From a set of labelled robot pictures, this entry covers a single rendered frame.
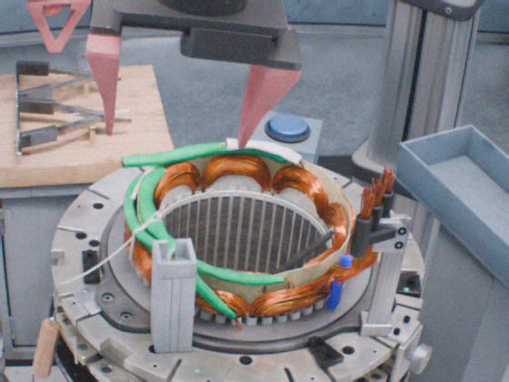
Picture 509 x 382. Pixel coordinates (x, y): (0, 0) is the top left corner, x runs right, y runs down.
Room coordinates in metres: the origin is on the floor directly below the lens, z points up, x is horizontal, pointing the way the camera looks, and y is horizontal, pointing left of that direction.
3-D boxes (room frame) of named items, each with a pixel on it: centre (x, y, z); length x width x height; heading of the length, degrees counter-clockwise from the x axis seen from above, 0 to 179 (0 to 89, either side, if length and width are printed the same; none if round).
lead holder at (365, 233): (0.64, -0.09, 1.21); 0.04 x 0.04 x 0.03; 14
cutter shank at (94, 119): (0.91, 0.18, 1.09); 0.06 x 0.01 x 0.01; 131
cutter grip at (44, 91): (0.96, 0.24, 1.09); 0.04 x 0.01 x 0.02; 122
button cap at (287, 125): (1.02, -0.03, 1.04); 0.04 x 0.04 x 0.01
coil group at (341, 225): (0.73, -0.07, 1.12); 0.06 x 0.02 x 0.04; 14
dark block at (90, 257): (0.68, 0.13, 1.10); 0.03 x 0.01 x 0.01; 13
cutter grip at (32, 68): (1.01, 0.26, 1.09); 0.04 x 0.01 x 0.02; 92
